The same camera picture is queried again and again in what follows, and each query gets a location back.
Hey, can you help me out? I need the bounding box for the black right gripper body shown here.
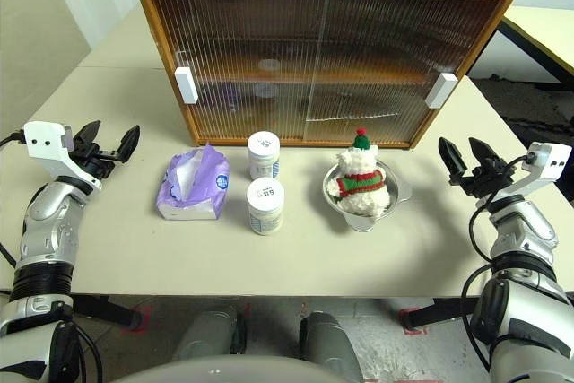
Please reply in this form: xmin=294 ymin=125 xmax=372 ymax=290
xmin=450 ymin=159 xmax=517 ymax=199

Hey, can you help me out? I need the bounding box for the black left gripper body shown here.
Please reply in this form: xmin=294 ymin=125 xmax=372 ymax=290
xmin=71 ymin=139 xmax=121 ymax=181

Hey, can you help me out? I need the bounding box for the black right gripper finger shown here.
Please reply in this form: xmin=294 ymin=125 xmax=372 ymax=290
xmin=438 ymin=136 xmax=468 ymax=185
xmin=468 ymin=136 xmax=497 ymax=169

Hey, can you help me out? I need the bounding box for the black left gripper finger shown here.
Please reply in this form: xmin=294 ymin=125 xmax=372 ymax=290
xmin=74 ymin=120 xmax=102 ymax=147
xmin=115 ymin=125 xmax=141 ymax=164

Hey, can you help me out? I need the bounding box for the white bowl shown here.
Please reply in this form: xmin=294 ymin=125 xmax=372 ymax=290
xmin=321 ymin=162 xmax=413 ymax=233

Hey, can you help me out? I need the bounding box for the white door handle block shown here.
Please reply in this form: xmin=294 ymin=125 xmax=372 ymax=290
xmin=173 ymin=66 xmax=199 ymax=106
xmin=423 ymin=72 xmax=458 ymax=109

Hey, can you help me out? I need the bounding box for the purple tissue pack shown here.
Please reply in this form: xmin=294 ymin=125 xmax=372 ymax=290
xmin=155 ymin=144 xmax=230 ymax=222

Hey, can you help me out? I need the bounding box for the white plush toy striped scarf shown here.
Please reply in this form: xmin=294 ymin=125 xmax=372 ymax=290
xmin=329 ymin=127 xmax=390 ymax=218

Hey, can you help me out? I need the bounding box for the ribbed clear sliding cabinet door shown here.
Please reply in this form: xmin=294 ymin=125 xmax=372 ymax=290
xmin=304 ymin=0 xmax=507 ymax=144
xmin=146 ymin=0 xmax=332 ymax=143

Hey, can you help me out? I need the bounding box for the white jar with blue label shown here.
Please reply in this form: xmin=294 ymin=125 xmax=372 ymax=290
xmin=246 ymin=177 xmax=285 ymax=236
xmin=247 ymin=131 xmax=282 ymax=181

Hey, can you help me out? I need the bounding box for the black table leg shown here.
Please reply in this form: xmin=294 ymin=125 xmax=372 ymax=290
xmin=71 ymin=295 xmax=141 ymax=331
xmin=401 ymin=296 xmax=484 ymax=330

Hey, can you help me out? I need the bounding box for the grey left robot leg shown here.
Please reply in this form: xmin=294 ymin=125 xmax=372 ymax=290
xmin=172 ymin=305 xmax=248 ymax=362

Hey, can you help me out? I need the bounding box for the grey robot leg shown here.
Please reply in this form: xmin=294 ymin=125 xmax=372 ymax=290
xmin=299 ymin=310 xmax=361 ymax=379
xmin=172 ymin=305 xmax=248 ymax=362

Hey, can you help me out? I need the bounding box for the grey right robot leg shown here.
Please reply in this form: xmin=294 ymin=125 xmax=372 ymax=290
xmin=299 ymin=310 xmax=361 ymax=379

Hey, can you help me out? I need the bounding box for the grey robot torso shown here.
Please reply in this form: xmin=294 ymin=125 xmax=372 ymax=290
xmin=111 ymin=353 xmax=449 ymax=383

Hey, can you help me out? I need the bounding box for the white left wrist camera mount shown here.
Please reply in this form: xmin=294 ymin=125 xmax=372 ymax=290
xmin=22 ymin=120 xmax=102 ymax=187

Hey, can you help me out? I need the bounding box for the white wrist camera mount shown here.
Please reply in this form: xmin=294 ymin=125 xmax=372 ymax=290
xmin=22 ymin=120 xmax=102 ymax=187
xmin=515 ymin=141 xmax=574 ymax=205

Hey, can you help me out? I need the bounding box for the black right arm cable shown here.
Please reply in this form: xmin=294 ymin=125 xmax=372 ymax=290
xmin=460 ymin=153 xmax=537 ymax=373

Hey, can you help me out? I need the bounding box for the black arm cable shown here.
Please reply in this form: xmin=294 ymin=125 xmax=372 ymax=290
xmin=460 ymin=153 xmax=537 ymax=373
xmin=0 ymin=130 xmax=27 ymax=270

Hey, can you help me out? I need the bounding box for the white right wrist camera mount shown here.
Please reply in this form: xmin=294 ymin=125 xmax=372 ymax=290
xmin=515 ymin=141 xmax=574 ymax=205

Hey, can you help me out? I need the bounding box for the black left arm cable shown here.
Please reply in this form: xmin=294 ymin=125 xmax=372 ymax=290
xmin=0 ymin=130 xmax=27 ymax=270

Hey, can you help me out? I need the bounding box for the beige side table black frame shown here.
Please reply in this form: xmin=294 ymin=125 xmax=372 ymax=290
xmin=497 ymin=5 xmax=574 ymax=84

